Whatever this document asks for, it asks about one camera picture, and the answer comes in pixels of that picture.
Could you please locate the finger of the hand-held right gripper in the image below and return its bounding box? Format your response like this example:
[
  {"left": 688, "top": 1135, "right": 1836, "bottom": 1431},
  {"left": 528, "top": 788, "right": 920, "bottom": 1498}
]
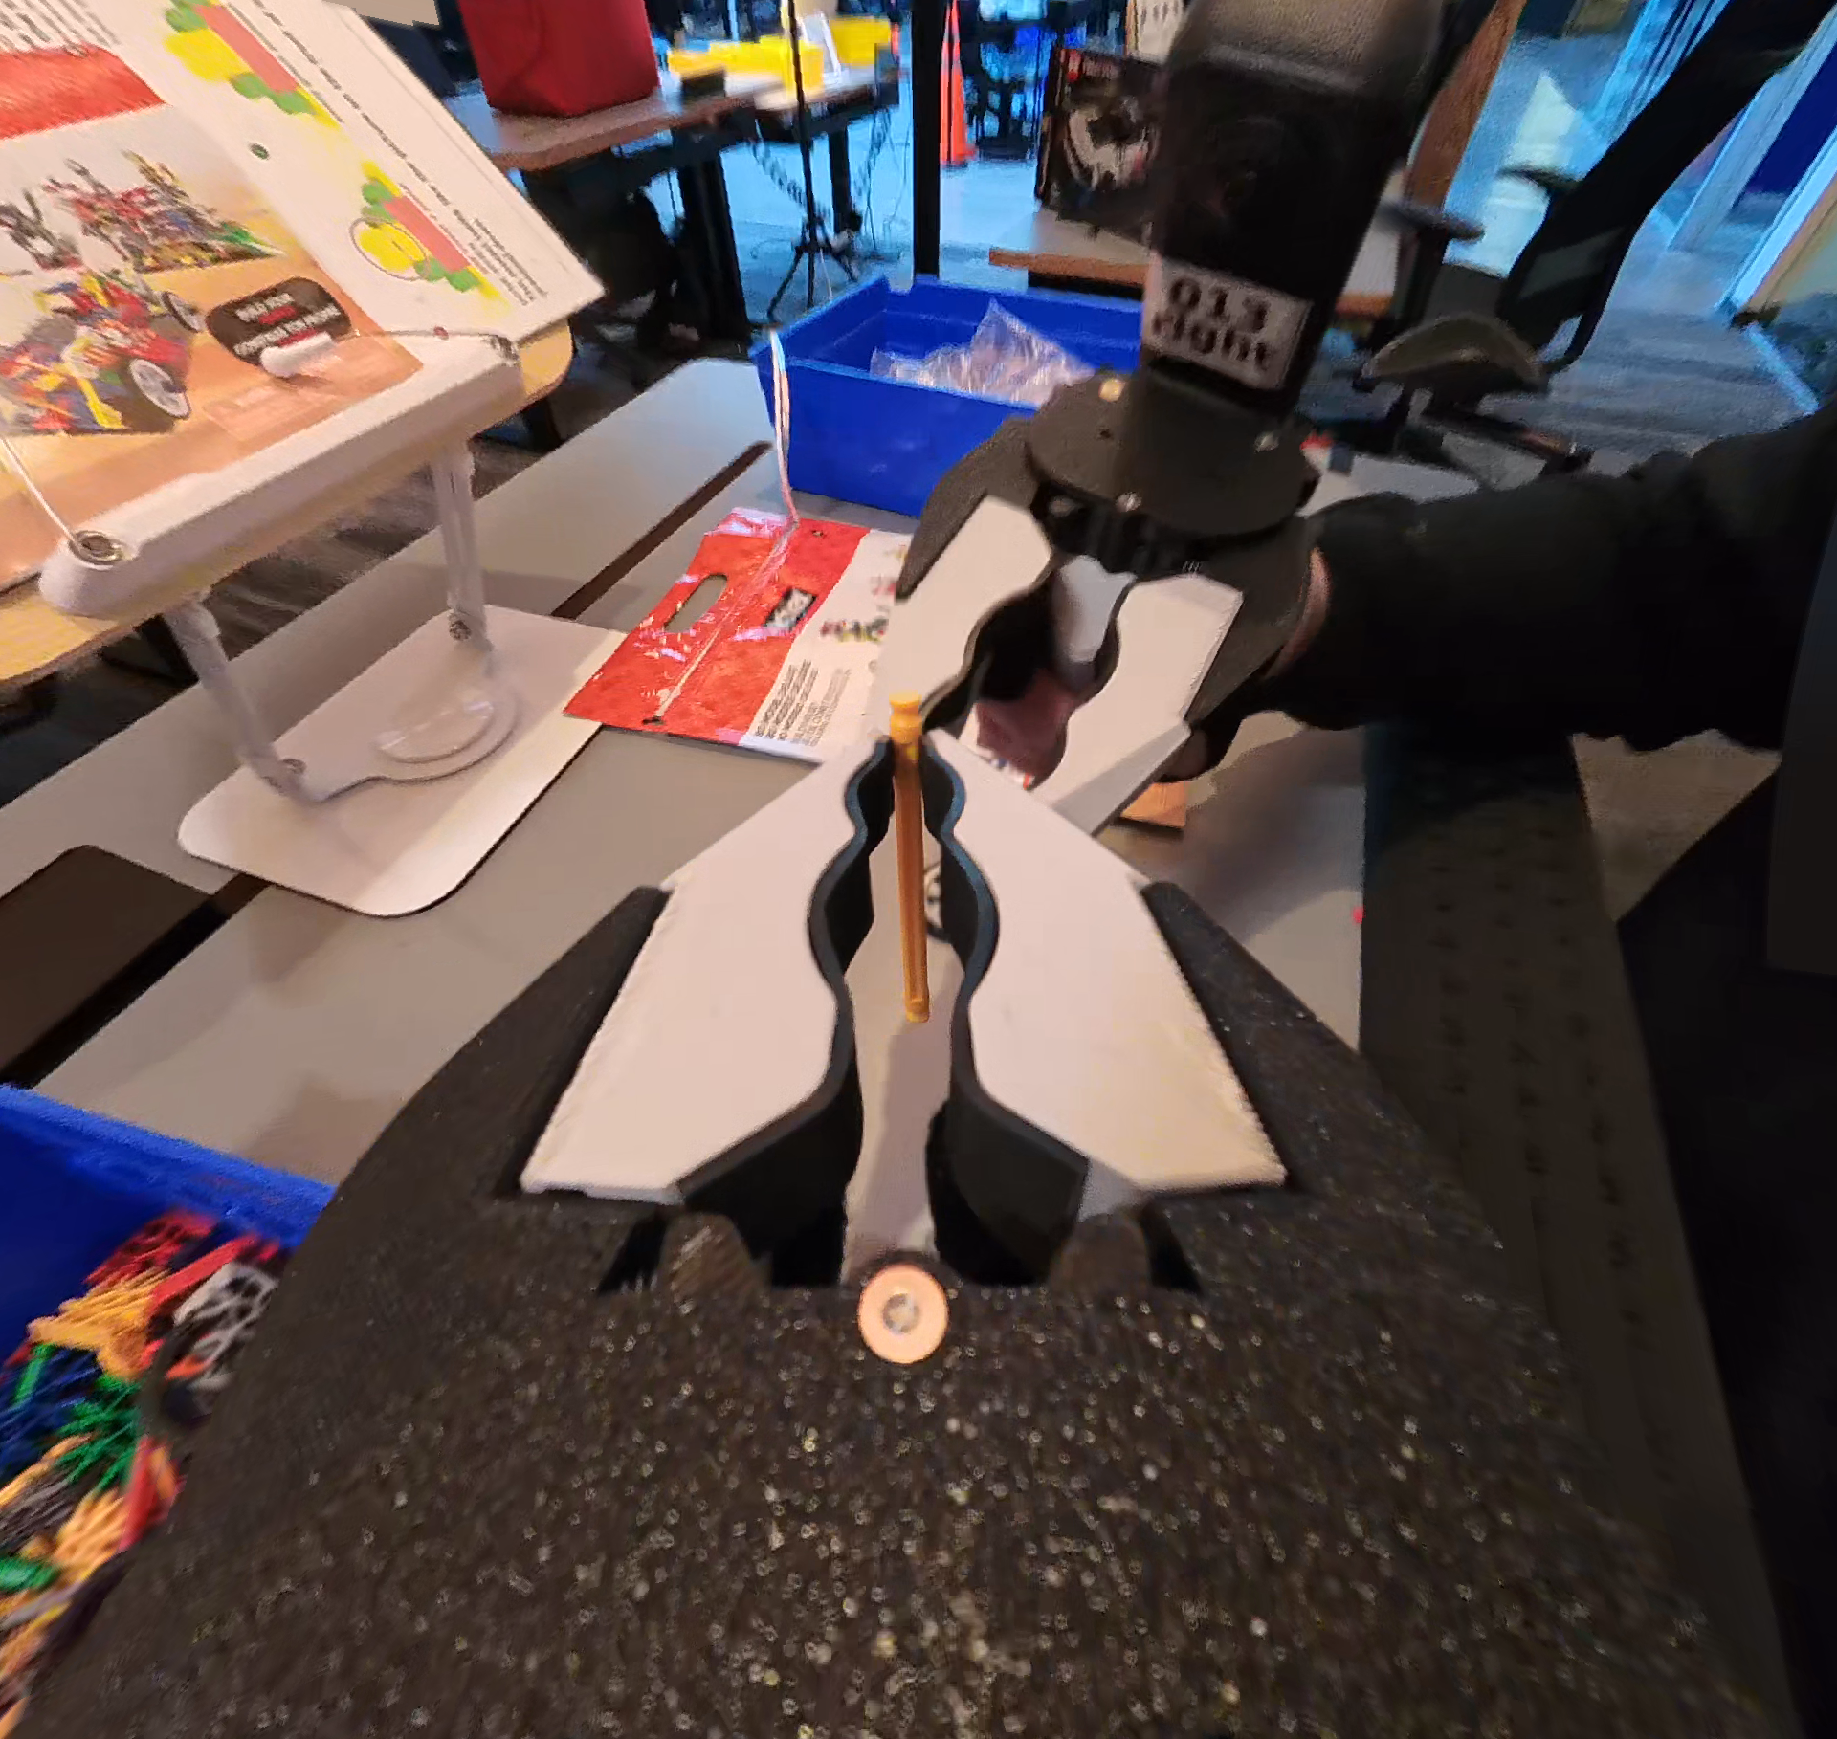
[
  {"left": 1026, "top": 569, "right": 1246, "bottom": 840},
  {"left": 876, "top": 496, "right": 1068, "bottom": 730}
]

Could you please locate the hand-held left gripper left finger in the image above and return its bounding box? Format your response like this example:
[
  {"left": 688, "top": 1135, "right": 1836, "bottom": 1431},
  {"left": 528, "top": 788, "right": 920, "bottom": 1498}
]
[{"left": 519, "top": 740, "right": 912, "bottom": 1284}]

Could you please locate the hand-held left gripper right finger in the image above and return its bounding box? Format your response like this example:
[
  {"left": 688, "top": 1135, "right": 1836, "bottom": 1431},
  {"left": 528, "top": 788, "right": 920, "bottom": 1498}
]
[{"left": 928, "top": 731, "right": 1289, "bottom": 1282}]

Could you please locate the long orange rod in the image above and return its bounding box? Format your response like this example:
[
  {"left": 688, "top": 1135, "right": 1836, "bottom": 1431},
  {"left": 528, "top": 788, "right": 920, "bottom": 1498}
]
[{"left": 888, "top": 691, "right": 935, "bottom": 1025}]

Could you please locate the pile of colourful building pieces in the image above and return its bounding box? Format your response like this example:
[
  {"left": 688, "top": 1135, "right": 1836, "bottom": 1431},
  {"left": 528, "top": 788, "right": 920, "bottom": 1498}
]
[{"left": 0, "top": 1206, "right": 289, "bottom": 1712}]

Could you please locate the person's right hand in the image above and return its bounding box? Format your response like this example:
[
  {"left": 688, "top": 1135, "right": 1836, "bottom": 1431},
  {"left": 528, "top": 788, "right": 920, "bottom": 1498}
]
[{"left": 975, "top": 682, "right": 1078, "bottom": 790}]

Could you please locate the black printed box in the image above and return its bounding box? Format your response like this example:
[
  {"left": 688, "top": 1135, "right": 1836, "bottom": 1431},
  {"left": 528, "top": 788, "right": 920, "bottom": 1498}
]
[{"left": 1037, "top": 42, "right": 1168, "bottom": 248}]

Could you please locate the clear plastic bag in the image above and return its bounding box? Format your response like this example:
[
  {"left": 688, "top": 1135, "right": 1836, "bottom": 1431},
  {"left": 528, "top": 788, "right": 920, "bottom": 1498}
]
[{"left": 867, "top": 305, "right": 1100, "bottom": 407}]

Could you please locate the black office chair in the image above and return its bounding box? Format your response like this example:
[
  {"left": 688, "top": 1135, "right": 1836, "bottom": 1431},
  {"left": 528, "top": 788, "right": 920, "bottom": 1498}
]
[{"left": 1342, "top": 161, "right": 1602, "bottom": 478}]

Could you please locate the K'nex building set booklet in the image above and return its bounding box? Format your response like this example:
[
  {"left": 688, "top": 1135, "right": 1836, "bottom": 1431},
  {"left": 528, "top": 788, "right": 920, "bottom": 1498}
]
[{"left": 568, "top": 505, "right": 920, "bottom": 765}]

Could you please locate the orange traffic cone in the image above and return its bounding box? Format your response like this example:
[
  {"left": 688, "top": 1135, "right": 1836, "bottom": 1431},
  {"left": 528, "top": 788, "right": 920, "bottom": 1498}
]
[{"left": 940, "top": 0, "right": 978, "bottom": 171}]

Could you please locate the black perforated pad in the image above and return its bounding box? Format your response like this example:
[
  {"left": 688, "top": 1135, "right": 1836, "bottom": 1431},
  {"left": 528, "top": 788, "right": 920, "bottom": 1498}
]
[{"left": 1360, "top": 741, "right": 1796, "bottom": 1739}]

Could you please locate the wood-edged grey table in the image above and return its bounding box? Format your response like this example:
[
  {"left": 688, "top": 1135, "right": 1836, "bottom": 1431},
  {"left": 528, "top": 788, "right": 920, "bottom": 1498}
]
[{"left": 445, "top": 51, "right": 906, "bottom": 349}]

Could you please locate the red tote bag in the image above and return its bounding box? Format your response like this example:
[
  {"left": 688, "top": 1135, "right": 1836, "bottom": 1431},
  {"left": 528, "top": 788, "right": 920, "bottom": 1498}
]
[{"left": 449, "top": 0, "right": 665, "bottom": 120}]

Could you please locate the printed instruction booklet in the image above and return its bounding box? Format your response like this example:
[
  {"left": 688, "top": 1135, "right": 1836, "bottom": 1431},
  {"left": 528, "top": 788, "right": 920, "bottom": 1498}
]
[{"left": 0, "top": 0, "right": 606, "bottom": 584}]

